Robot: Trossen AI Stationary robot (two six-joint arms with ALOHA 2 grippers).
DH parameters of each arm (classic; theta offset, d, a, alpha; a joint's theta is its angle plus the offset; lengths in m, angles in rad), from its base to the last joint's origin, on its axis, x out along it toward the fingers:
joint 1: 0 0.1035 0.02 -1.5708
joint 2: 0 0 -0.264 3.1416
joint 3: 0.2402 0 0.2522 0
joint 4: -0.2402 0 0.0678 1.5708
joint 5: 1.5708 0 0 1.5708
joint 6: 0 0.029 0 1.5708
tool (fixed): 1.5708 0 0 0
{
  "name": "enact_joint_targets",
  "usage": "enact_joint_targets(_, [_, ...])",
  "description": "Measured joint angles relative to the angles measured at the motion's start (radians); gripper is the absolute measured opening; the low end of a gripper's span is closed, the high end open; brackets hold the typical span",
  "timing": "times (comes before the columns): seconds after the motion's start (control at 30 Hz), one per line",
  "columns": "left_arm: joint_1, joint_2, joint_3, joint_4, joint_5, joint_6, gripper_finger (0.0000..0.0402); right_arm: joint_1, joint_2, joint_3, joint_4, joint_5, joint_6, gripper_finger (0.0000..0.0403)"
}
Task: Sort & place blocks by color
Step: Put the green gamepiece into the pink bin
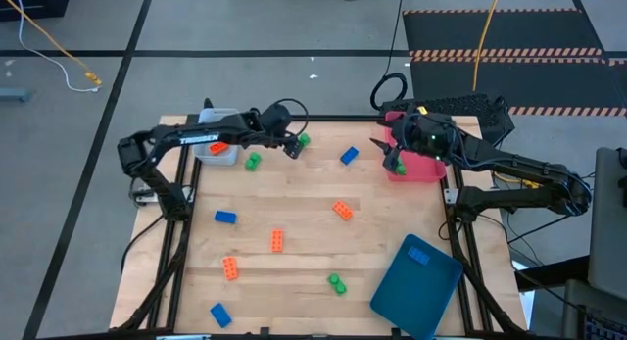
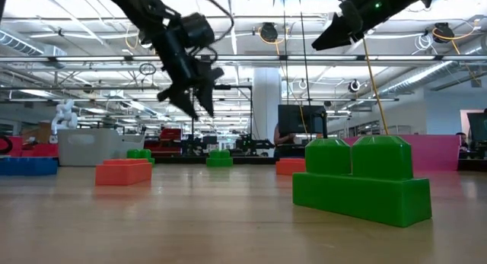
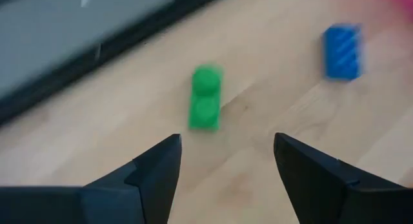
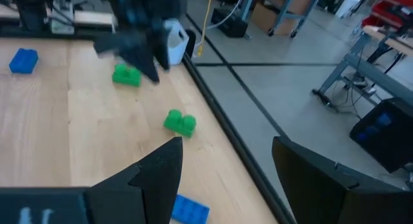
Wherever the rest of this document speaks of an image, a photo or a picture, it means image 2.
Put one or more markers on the black monitor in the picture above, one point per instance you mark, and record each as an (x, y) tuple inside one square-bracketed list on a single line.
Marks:
[(296, 119), (478, 127)]

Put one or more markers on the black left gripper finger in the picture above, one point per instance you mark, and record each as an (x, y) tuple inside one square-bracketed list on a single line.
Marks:
[(187, 102), (206, 96)]

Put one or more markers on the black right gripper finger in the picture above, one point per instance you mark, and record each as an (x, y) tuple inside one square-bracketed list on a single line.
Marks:
[(342, 39), (335, 28)]

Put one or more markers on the brown cardboard box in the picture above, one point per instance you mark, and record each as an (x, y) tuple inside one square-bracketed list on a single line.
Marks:
[(40, 132)]

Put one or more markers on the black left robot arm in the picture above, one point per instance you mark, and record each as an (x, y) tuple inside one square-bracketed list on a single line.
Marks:
[(133, 5)]

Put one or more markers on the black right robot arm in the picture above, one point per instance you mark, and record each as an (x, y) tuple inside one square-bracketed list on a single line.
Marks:
[(403, 1)]

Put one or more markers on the grey plastic bin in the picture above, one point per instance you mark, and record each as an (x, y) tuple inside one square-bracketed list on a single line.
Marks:
[(87, 148)]

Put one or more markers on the black background robot station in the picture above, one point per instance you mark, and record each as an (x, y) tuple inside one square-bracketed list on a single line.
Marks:
[(247, 144)]

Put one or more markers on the orange eight-stud block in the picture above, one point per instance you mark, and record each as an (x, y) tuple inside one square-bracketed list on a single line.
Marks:
[(289, 167), (121, 174)]

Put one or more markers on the blue block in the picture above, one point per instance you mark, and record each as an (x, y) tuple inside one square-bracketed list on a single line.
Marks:
[(26, 167)]

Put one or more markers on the pink plastic bin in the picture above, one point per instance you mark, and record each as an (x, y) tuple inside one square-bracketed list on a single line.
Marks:
[(433, 153)]

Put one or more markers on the white round column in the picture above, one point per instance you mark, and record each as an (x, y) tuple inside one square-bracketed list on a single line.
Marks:
[(266, 104)]

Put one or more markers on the red background panel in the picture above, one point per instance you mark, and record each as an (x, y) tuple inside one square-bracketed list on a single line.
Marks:
[(38, 150)]

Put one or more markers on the person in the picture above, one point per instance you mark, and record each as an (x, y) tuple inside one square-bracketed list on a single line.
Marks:
[(283, 142), (462, 140)]

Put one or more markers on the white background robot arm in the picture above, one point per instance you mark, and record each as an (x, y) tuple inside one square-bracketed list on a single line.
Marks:
[(62, 119)]

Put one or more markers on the green two-stud block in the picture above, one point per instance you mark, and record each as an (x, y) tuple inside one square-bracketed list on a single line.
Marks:
[(361, 195), (219, 159), (139, 154)]

